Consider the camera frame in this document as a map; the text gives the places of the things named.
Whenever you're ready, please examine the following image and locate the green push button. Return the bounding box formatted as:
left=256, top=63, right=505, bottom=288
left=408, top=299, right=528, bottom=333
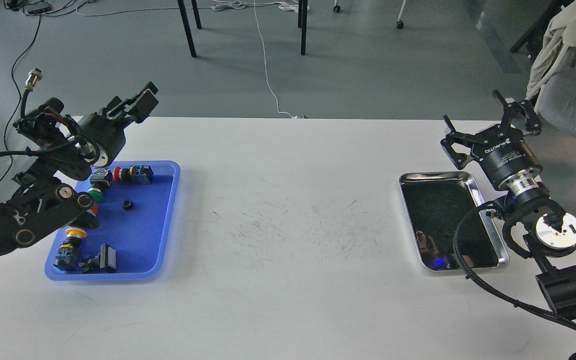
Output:
left=87, top=167, right=114, bottom=204

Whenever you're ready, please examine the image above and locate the black table leg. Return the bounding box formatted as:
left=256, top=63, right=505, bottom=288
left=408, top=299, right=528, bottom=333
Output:
left=176, top=0, right=202, bottom=59
left=297, top=0, right=309, bottom=56

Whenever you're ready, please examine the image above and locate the blue plastic tray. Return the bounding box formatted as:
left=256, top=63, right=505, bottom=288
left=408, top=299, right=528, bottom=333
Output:
left=44, top=160, right=181, bottom=282

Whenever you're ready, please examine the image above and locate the black power strip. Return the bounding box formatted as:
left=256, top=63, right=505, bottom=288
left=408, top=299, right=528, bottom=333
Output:
left=20, top=0, right=52, bottom=16

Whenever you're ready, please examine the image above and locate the white floor cable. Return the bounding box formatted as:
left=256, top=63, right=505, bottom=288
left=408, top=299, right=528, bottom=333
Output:
left=75, top=0, right=311, bottom=120

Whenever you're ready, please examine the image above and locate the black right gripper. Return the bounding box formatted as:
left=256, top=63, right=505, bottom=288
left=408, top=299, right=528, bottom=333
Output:
left=440, top=89, right=544, bottom=191

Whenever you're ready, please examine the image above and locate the black table leg left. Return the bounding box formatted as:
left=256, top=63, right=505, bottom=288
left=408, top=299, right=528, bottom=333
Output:
left=176, top=0, right=202, bottom=59

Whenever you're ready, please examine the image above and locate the stainless steel tray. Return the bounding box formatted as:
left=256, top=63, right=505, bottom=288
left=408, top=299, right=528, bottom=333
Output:
left=398, top=171, right=510, bottom=274

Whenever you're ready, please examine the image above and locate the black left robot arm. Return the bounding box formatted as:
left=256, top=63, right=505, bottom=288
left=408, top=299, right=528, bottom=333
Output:
left=0, top=69, right=159, bottom=256

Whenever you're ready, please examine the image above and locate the black rectangular switch part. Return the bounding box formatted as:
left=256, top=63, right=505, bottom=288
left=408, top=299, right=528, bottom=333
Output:
left=79, top=243, right=117, bottom=274

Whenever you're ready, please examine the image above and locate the black table leg right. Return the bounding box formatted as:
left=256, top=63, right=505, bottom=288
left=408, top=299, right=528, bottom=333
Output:
left=297, top=0, right=309, bottom=56

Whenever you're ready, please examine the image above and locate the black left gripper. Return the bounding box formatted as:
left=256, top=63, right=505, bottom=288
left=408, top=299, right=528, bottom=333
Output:
left=78, top=81, right=159, bottom=167

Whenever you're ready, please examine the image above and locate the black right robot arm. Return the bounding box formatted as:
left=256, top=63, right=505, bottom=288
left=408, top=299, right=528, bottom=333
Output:
left=440, top=90, right=576, bottom=331

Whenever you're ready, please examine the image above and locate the yellow push button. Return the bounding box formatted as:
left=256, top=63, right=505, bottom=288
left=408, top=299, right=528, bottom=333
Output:
left=54, top=227, right=87, bottom=272

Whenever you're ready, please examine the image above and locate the red emergency push button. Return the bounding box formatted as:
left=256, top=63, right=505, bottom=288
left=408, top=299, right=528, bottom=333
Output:
left=112, top=164, right=154, bottom=185

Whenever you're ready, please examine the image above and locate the white cloth on chair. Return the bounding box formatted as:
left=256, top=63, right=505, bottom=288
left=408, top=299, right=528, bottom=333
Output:
left=525, top=0, right=576, bottom=100

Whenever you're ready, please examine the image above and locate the black floor cable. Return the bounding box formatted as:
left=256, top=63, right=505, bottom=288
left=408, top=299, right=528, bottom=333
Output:
left=0, top=0, right=89, bottom=221

